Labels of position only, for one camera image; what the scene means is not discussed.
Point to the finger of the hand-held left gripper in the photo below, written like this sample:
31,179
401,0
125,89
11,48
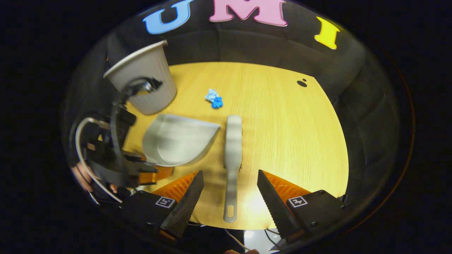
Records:
159,175
141,162

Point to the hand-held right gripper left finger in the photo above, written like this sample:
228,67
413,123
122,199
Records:
187,208

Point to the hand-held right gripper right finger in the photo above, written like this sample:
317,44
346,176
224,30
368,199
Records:
275,208

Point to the white plastic dustpan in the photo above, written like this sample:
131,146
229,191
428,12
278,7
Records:
176,141

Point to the small white broom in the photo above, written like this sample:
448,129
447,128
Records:
233,148

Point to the grey ribbed garbage bin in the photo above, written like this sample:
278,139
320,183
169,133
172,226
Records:
148,81

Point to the blue paper trash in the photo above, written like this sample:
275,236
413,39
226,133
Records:
214,98

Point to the wooden desktop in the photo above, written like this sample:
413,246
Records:
282,141

